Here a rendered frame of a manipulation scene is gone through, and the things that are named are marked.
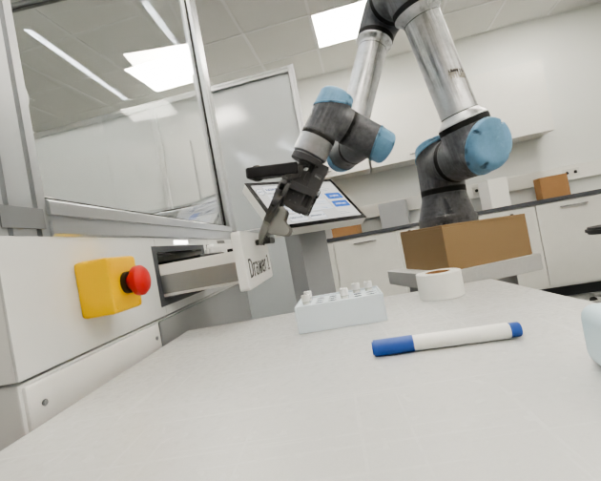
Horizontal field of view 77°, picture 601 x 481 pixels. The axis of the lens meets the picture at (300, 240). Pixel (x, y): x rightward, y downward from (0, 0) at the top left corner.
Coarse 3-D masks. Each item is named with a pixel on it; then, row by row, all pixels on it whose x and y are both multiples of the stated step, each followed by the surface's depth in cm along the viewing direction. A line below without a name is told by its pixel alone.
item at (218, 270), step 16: (208, 256) 70; (224, 256) 70; (160, 272) 71; (176, 272) 71; (192, 272) 70; (208, 272) 70; (224, 272) 70; (176, 288) 71; (192, 288) 70; (208, 288) 70
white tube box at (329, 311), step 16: (320, 304) 53; (336, 304) 52; (352, 304) 52; (368, 304) 52; (384, 304) 52; (304, 320) 53; (320, 320) 53; (336, 320) 52; (352, 320) 52; (368, 320) 52; (384, 320) 52
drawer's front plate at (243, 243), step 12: (240, 240) 68; (252, 240) 78; (240, 252) 68; (252, 252) 76; (264, 252) 91; (240, 264) 68; (264, 264) 88; (240, 276) 68; (264, 276) 85; (240, 288) 68; (252, 288) 70
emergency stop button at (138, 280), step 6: (132, 270) 49; (138, 270) 49; (144, 270) 50; (132, 276) 48; (138, 276) 49; (144, 276) 50; (150, 276) 52; (132, 282) 48; (138, 282) 49; (144, 282) 50; (150, 282) 51; (132, 288) 48; (138, 288) 49; (144, 288) 49; (138, 294) 49; (144, 294) 50
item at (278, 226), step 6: (282, 210) 79; (276, 216) 79; (282, 216) 79; (264, 222) 79; (276, 222) 79; (282, 222) 79; (264, 228) 79; (270, 228) 79; (276, 228) 79; (282, 228) 79; (288, 228) 79; (264, 234) 79; (276, 234) 79; (282, 234) 79; (288, 234) 79
